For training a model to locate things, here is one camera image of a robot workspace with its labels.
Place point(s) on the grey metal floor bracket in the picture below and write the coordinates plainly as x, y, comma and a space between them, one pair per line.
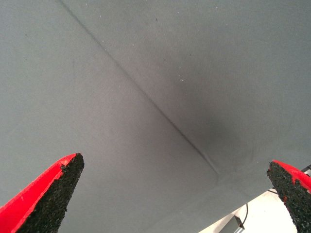
238, 222

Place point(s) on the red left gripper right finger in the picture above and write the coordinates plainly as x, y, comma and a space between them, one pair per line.
296, 199

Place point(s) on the black metal frame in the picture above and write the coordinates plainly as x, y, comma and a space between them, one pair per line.
307, 168

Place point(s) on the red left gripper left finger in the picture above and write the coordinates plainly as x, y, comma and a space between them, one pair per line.
36, 206

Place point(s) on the dark grey table cloth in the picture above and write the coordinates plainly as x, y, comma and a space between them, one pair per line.
145, 72

